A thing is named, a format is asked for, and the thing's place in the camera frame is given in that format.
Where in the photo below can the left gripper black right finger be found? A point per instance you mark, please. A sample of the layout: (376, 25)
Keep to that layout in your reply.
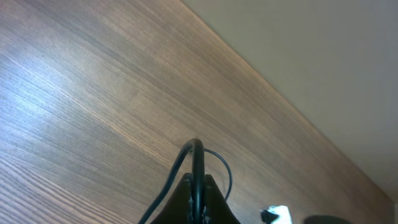
(216, 210)

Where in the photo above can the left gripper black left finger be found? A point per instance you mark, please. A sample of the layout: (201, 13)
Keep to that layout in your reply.
(178, 209)

